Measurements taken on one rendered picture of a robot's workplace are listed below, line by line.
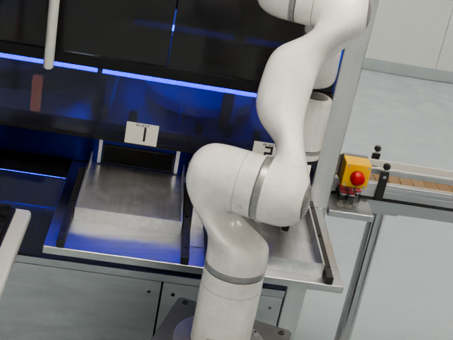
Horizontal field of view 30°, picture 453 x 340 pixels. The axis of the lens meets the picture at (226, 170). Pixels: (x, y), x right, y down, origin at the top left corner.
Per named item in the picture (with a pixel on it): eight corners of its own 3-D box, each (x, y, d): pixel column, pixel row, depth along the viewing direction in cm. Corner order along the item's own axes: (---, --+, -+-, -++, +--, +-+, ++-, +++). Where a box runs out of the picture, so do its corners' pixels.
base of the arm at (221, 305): (251, 386, 161) (271, 305, 154) (158, 356, 165) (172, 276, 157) (274, 334, 178) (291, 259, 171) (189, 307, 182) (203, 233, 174)
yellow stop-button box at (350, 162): (336, 175, 237) (342, 151, 234) (361, 179, 238) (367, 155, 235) (340, 186, 230) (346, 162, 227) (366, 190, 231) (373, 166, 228)
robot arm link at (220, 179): (255, 291, 157) (281, 176, 148) (164, 261, 161) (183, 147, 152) (272, 262, 168) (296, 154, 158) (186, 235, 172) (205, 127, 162)
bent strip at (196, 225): (190, 218, 215) (194, 198, 212) (202, 220, 215) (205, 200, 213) (190, 246, 202) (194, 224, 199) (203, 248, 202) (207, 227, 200)
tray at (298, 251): (211, 197, 228) (213, 185, 227) (305, 211, 230) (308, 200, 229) (213, 262, 197) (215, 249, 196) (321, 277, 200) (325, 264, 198)
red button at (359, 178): (347, 180, 231) (350, 167, 229) (361, 182, 231) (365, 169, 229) (349, 186, 227) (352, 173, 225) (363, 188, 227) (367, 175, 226)
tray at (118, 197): (89, 162, 235) (91, 150, 233) (183, 176, 237) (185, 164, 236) (73, 219, 204) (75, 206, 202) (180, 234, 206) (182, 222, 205)
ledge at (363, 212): (321, 193, 247) (322, 187, 247) (363, 200, 249) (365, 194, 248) (327, 216, 235) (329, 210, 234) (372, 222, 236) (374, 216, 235)
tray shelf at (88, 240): (71, 165, 235) (72, 159, 234) (316, 202, 242) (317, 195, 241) (42, 252, 191) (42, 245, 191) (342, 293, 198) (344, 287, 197)
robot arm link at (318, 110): (280, 145, 205) (317, 155, 203) (291, 94, 199) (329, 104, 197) (288, 134, 212) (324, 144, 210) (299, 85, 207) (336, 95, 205)
